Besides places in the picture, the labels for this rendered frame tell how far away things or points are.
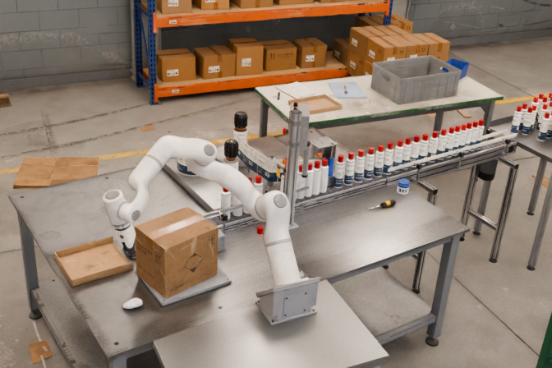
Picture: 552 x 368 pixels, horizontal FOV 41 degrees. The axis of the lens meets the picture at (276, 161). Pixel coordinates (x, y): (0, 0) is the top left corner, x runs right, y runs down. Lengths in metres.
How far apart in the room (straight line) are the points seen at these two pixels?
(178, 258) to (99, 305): 0.41
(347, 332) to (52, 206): 1.80
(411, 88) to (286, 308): 2.91
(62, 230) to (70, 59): 4.33
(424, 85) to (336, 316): 2.87
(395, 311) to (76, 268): 1.89
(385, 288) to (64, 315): 1.92
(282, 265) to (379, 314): 1.28
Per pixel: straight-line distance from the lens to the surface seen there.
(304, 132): 3.73
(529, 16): 10.95
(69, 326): 4.31
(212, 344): 3.20
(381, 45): 7.70
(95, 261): 3.71
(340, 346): 3.24
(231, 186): 3.28
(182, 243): 3.30
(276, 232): 3.29
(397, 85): 5.75
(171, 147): 3.22
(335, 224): 4.03
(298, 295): 3.27
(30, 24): 7.95
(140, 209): 3.06
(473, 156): 4.97
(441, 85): 5.97
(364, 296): 4.56
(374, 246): 3.90
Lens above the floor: 2.93
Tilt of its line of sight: 27 degrees down
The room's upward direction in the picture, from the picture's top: 4 degrees clockwise
